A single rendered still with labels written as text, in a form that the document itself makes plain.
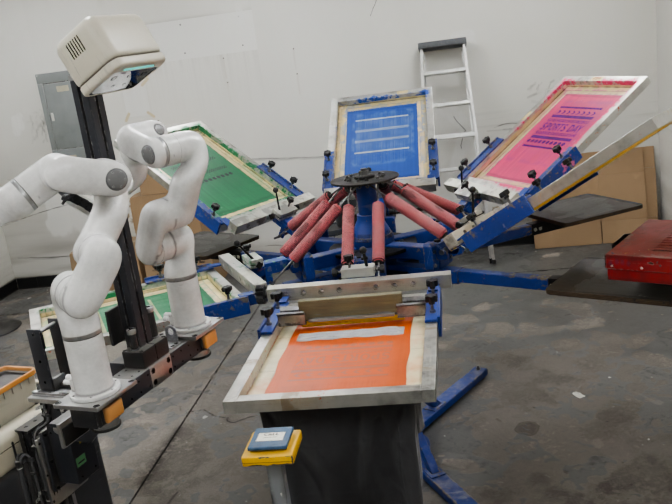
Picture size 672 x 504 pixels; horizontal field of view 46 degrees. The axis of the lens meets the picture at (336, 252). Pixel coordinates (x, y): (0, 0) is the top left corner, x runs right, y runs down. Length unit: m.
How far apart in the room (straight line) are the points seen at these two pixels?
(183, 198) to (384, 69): 4.60
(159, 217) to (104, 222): 0.26
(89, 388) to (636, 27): 5.54
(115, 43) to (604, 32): 5.22
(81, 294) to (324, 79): 5.03
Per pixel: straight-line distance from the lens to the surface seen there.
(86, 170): 1.89
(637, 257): 2.74
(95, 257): 1.90
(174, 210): 2.22
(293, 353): 2.57
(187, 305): 2.36
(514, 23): 6.67
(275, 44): 6.79
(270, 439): 2.04
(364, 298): 2.68
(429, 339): 2.45
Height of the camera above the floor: 1.92
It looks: 15 degrees down
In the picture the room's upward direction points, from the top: 8 degrees counter-clockwise
